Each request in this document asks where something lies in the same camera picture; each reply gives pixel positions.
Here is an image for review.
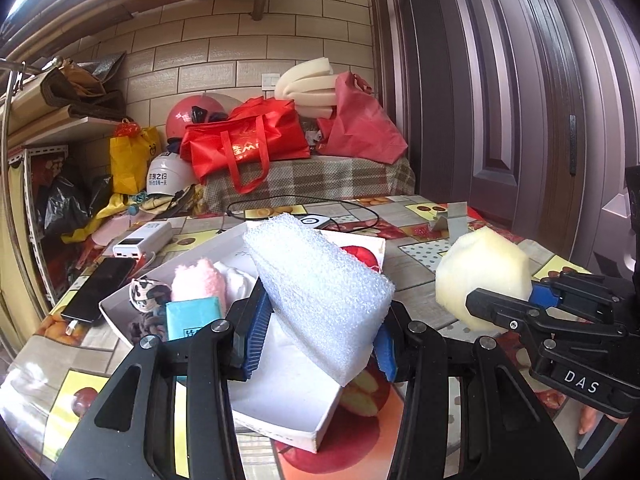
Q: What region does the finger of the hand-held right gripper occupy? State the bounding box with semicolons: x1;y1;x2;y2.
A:
531;271;626;321
465;287;551;333

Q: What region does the fruit print tablecloth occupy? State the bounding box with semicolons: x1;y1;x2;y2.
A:
0;195;640;480

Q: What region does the yellow shopping bag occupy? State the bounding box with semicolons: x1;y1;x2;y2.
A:
110;125;162;195

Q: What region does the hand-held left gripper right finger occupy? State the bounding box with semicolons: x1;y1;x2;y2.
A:
372;300;581;480

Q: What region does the white cardboard box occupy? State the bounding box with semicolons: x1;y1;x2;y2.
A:
98;221;388;453

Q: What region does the white angle steel rack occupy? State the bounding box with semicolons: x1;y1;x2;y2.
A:
7;145;68;306

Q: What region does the yellow sponge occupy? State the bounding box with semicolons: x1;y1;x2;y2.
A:
435;226;533;332

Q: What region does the brown door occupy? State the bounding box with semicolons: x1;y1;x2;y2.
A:
372;0;640;281

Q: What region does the black and white scrunchie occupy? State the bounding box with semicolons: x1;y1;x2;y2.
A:
129;277;173;317

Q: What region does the brown folded cardboard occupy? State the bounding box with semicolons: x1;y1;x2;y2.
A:
40;52;126;118

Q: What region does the wooden shelf board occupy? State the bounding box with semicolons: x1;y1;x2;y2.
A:
0;75;126;146

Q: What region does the red soft ball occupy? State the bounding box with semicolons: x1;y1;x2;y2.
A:
339;245;381;273

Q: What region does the pink hat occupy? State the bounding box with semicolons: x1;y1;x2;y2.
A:
92;215;146;247

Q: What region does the yellow curtain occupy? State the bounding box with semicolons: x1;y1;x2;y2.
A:
0;150;31;341

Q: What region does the black cable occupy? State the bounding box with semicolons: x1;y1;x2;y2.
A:
226;198;381;233

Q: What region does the white foam block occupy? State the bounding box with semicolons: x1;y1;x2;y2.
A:
243;212;396;387

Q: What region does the white power bank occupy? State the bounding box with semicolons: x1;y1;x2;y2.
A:
112;221;173;259

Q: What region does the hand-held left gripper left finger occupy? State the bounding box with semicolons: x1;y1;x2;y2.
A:
52;277;275;480

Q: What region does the yellow cloth pile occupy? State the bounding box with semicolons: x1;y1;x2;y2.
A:
62;192;131;241

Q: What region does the black smartphone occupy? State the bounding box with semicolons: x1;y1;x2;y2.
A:
61;257;137;324

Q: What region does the metal phone stand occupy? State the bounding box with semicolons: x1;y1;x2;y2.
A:
429;201;470;238

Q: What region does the pink helmet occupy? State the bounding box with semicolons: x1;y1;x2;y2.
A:
166;94;223;142

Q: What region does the red tote bag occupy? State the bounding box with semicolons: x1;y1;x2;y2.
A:
179;96;312;195

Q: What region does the teal tissue packet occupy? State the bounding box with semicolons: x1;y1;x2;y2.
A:
165;296;223;343

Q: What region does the large black plastic bag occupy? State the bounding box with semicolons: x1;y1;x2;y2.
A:
44;175;93;238

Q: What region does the plaid blanket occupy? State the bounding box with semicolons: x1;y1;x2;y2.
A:
202;154;417;213

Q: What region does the pink fluffy toy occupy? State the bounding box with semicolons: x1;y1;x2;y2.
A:
171;257;226;303

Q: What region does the purple hair tie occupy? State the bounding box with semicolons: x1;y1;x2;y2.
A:
129;320;168;346

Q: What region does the cream foam roll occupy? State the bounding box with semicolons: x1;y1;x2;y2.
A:
274;56;348;120

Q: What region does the red plastic bag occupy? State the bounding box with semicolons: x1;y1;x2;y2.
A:
316;71;408;165

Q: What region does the small black plastic bag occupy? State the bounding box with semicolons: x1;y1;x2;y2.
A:
90;174;113;206

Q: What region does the white helmet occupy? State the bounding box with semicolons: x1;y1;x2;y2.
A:
146;152;201;196

